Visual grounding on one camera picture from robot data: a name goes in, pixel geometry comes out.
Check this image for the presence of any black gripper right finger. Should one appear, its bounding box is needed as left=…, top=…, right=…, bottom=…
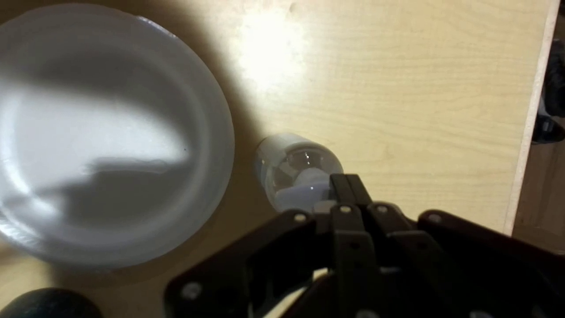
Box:
left=363, top=199, right=565, bottom=318

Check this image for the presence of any white round plate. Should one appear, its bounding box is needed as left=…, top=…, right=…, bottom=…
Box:
left=0, top=3, right=234, bottom=268

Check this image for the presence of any dark green mug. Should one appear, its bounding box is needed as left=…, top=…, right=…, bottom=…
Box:
left=0, top=287, right=102, bottom=318

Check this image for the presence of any clear pump bottle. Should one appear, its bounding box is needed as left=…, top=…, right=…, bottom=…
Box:
left=254, top=132, right=342, bottom=211

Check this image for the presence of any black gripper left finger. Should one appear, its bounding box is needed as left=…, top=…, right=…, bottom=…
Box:
left=164, top=172, right=377, bottom=318

